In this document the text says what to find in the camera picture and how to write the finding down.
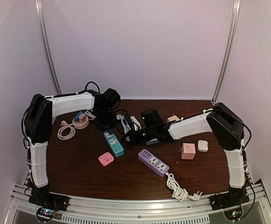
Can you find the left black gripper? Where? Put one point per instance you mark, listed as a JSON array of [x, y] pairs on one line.
[[111, 125]]

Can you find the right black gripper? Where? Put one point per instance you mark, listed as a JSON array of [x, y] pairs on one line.
[[134, 139]]

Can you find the teal power strip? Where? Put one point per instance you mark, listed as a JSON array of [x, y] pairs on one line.
[[115, 145]]

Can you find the pink square plug adapter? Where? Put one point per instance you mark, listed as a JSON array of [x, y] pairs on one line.
[[106, 159]]

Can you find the purple power strip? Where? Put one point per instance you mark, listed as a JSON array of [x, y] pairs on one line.
[[154, 163]]

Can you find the beige cube socket adapter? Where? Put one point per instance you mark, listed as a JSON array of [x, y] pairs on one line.
[[173, 118]]

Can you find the pink cube socket adapter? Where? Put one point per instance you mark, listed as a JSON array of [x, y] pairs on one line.
[[187, 151]]

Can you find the white plug adapter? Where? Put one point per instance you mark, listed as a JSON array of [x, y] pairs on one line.
[[202, 145]]

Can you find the blue-grey power strip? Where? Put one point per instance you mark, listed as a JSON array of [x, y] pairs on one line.
[[153, 141]]

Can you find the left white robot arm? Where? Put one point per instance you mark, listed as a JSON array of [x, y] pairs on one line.
[[37, 121]]

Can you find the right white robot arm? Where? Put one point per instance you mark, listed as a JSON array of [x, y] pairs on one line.
[[227, 128]]

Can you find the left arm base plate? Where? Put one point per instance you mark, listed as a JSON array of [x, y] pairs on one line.
[[49, 200]]

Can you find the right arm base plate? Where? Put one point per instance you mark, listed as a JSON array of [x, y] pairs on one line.
[[234, 197]]

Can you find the aluminium front rail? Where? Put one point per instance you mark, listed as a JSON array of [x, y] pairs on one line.
[[168, 211]]

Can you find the left aluminium corner post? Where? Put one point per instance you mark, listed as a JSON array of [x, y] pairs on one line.
[[46, 46]]

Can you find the aluminium corner post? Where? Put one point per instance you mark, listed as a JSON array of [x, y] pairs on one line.
[[228, 50], [46, 46]]

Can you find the right aluminium corner post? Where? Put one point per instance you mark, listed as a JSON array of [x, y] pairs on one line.
[[228, 50]]

